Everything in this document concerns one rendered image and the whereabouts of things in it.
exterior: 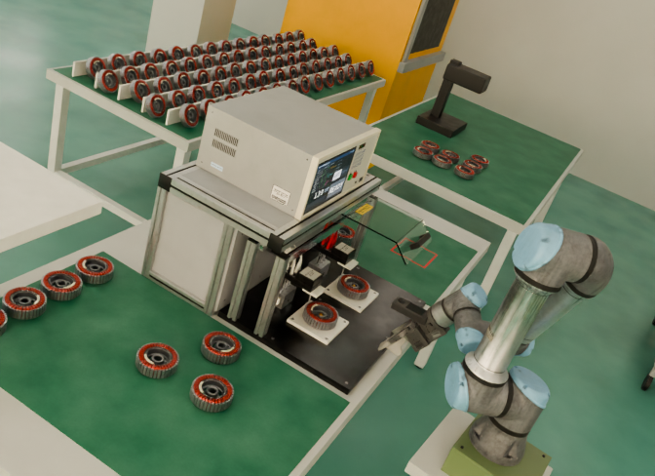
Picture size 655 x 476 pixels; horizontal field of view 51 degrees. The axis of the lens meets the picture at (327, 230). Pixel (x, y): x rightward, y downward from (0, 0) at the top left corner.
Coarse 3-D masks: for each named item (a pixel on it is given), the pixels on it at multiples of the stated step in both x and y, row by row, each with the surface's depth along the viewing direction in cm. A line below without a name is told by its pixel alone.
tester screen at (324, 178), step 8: (352, 152) 214; (336, 160) 205; (344, 160) 211; (320, 168) 196; (328, 168) 202; (336, 168) 208; (320, 176) 199; (328, 176) 205; (344, 176) 218; (320, 184) 202; (328, 184) 209; (312, 192) 200; (312, 200) 203; (312, 208) 206
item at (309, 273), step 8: (288, 272) 217; (304, 272) 215; (312, 272) 216; (288, 280) 220; (296, 280) 215; (304, 280) 214; (312, 280) 213; (320, 280) 217; (304, 288) 214; (312, 288) 213; (320, 288) 218
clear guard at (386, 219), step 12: (360, 204) 235; (372, 204) 238; (384, 204) 241; (348, 216) 225; (360, 216) 227; (372, 216) 230; (384, 216) 232; (396, 216) 235; (408, 216) 238; (372, 228) 222; (384, 228) 224; (396, 228) 227; (408, 228) 229; (420, 228) 235; (396, 240) 219; (408, 240) 226; (408, 252) 223
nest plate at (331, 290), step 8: (336, 280) 243; (328, 288) 238; (336, 288) 239; (336, 296) 235; (344, 296) 236; (368, 296) 241; (376, 296) 242; (352, 304) 233; (360, 304) 234; (360, 312) 232
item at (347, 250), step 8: (320, 248) 236; (328, 248) 238; (336, 248) 234; (344, 248) 236; (352, 248) 237; (320, 256) 238; (328, 256) 236; (336, 256) 234; (344, 256) 233; (352, 256) 237; (344, 264) 234; (352, 264) 236
